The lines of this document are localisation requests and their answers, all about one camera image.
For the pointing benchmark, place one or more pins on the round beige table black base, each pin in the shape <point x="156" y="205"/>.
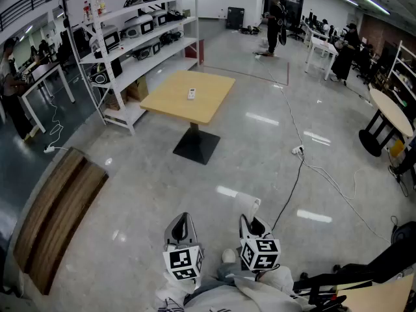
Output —
<point x="390" y="109"/>

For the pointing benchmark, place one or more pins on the brown cardboard box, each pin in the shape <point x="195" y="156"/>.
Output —
<point x="138" y="89"/>
<point x="113" y="101"/>

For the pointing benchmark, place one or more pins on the yellow liquid bottle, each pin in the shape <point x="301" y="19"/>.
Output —
<point x="103" y="6"/>

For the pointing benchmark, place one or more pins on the brown wooden bench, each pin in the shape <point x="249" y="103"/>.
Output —
<point x="55" y="213"/>

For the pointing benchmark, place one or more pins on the black box appliance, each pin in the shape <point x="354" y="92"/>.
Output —
<point x="104" y="73"/>

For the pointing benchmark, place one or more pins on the person's white shoe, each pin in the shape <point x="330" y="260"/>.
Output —
<point x="229" y="256"/>

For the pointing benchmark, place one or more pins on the white cleaning cloth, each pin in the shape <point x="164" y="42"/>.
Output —
<point x="245" y="203"/>

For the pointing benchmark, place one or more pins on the red capped clear bottle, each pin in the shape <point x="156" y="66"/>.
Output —
<point x="86" y="11"/>

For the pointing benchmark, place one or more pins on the white metal shelf rack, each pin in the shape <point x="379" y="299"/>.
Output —
<point x="130" y="45"/>

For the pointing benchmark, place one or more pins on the beige board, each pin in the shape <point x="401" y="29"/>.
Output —
<point x="377" y="292"/>

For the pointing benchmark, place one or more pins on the black case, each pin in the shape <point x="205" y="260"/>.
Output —
<point x="235" y="17"/>

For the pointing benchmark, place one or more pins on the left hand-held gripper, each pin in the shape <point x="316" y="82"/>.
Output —
<point x="182" y="260"/>

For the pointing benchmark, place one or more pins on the white rectangular table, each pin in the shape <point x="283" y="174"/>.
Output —
<point x="45" y="71"/>
<point x="325" y="47"/>

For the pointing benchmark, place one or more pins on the white plastic bottle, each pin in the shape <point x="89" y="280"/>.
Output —
<point x="97" y="6"/>

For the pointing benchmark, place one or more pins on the yellow bag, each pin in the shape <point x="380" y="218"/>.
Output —
<point x="397" y="148"/>

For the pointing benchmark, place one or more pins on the group of grey screen appliances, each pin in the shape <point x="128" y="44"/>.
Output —
<point x="143" y="26"/>

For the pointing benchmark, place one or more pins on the red floor tape line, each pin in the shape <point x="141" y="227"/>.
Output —
<point x="287" y="73"/>

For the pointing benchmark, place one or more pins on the black metal stand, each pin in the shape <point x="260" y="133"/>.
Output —
<point x="341" y="273"/>

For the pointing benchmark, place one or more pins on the person's legs in jeans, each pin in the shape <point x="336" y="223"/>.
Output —
<point x="227" y="268"/>

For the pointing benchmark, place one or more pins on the square wooden pedestal table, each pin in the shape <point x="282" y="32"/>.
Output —
<point x="172" y="102"/>

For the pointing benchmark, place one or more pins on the red cabinet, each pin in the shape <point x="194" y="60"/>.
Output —
<point x="195" y="52"/>

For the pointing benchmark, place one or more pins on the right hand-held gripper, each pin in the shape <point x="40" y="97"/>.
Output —
<point x="260" y="253"/>

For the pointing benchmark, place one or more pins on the person's right forearm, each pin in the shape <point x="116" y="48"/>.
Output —
<point x="276" y="278"/>

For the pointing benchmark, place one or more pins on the white remote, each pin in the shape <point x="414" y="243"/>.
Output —
<point x="191" y="94"/>

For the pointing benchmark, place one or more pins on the person's left forearm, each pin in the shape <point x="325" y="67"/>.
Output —
<point x="182" y="286"/>

